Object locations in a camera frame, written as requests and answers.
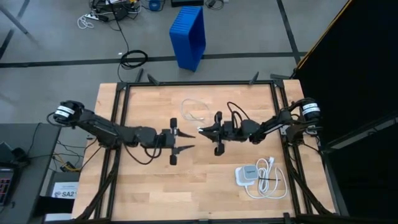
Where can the laptop with lit keyboard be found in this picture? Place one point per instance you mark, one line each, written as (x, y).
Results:
(4, 186)

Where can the white floor power strip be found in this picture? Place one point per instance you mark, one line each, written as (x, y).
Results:
(92, 16)

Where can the white USB charger cube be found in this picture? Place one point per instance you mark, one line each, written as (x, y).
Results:
(200, 128)

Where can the white power strip tower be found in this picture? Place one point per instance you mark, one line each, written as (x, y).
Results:
(248, 172)

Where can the blue plastic crate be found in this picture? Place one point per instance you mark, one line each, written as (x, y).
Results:
(186, 37)

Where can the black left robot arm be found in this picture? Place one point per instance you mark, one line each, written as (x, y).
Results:
(102, 127)

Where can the black side desk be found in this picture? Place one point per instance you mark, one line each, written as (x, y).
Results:
(31, 171)

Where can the black device on desk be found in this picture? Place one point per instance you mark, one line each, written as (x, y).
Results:
(12, 154)

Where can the white printed sign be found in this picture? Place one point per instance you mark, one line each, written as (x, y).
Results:
(65, 191)

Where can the flat black box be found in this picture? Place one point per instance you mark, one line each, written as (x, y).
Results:
(186, 2)

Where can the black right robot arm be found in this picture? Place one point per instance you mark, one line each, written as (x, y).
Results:
(273, 123)

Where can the black power adapter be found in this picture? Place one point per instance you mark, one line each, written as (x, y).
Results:
(212, 3)

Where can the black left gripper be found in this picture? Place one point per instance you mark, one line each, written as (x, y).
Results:
(169, 139)

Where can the black electronics pile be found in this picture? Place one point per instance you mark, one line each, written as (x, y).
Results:
(116, 11)

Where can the black curtain partition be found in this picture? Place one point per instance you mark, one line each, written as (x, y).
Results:
(357, 62)

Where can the grey metal table leg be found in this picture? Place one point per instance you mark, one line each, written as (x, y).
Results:
(14, 20)

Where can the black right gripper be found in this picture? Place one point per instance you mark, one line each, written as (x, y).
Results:
(230, 130)

